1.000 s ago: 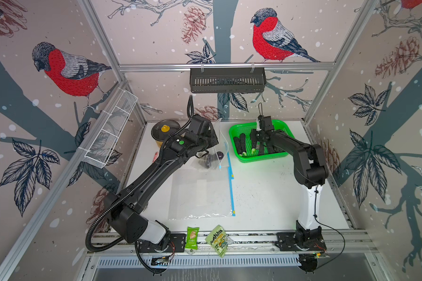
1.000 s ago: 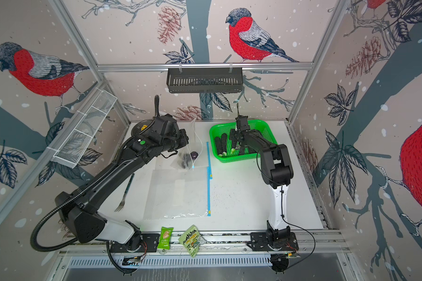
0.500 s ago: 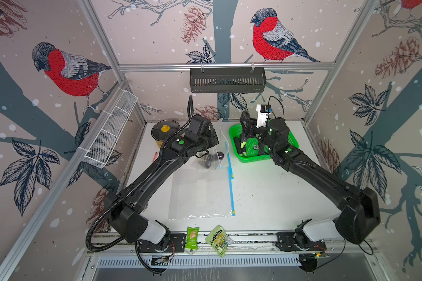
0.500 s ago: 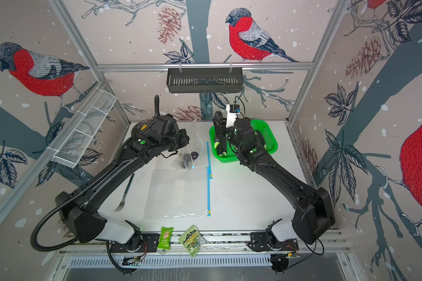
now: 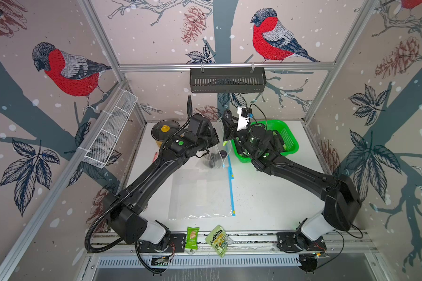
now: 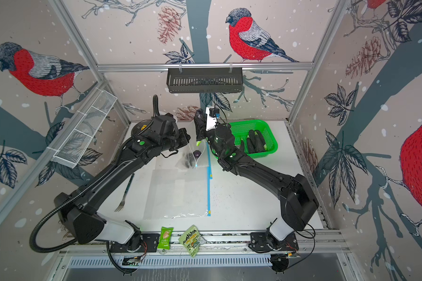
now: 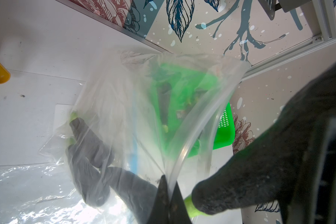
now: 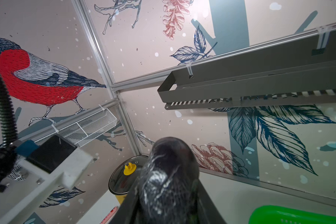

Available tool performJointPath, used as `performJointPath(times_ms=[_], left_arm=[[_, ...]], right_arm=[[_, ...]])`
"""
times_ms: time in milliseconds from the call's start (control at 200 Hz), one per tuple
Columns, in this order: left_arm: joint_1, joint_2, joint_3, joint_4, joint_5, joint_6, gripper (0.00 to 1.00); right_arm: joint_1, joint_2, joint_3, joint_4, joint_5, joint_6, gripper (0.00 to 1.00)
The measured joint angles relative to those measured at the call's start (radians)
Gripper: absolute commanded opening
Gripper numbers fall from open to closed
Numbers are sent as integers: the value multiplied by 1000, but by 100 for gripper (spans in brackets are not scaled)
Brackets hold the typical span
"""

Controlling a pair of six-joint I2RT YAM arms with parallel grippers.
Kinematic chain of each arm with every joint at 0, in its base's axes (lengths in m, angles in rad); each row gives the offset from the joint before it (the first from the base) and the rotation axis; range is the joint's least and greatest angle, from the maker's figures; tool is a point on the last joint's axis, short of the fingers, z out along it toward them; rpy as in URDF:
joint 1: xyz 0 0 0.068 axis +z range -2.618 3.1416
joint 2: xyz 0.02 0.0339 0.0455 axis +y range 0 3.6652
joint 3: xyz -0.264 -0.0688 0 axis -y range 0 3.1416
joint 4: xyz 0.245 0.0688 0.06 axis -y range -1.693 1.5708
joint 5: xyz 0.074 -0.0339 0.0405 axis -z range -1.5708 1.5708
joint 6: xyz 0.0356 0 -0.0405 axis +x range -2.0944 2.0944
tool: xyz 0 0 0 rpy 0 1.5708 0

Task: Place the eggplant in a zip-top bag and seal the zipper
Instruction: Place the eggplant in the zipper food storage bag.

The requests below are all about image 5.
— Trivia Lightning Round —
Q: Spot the small clear zip-top bag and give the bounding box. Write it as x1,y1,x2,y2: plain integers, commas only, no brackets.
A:
196,141,233,170

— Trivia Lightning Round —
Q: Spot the small green snack packet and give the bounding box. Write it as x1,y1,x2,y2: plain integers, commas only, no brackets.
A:
185,227,199,250

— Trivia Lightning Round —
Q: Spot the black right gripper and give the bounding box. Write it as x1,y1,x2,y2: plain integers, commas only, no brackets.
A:
224,114,259,158

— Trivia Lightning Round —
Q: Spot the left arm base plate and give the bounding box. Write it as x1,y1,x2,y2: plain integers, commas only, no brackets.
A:
136,233,186,254

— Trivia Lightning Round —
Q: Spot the pink handled spoon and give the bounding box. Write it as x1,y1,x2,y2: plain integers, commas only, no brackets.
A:
152,152,159,162

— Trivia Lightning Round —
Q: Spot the white wire mesh basket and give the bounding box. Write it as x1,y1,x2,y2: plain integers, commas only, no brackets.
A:
82,88,138,169

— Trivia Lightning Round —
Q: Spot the large clear zip-top bag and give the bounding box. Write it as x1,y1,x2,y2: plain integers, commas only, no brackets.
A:
168,168,234,220

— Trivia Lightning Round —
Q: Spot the green plastic basket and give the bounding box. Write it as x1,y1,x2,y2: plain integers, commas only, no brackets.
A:
231,120,299,163

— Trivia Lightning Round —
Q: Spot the black hanging wire shelf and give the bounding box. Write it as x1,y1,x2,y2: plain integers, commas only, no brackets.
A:
189,67,267,94

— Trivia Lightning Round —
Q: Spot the green printed snack bag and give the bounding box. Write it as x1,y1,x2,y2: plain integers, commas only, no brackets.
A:
205,225,233,258

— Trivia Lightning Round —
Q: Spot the yellow pot with lid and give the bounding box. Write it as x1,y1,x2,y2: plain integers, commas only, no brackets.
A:
151,119,181,148

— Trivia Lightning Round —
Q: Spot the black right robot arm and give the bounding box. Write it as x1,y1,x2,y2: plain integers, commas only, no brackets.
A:
222,108,362,254

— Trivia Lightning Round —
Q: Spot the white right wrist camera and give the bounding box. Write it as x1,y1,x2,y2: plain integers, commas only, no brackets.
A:
237,107,253,131

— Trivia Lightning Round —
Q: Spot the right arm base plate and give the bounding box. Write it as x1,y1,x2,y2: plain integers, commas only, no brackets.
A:
276,231,327,254

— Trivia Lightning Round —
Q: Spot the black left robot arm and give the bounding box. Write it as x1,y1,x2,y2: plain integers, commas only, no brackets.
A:
84,97,219,254

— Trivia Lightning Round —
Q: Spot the eggplant in basket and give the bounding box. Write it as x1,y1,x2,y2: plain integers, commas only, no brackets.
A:
272,130,288,153

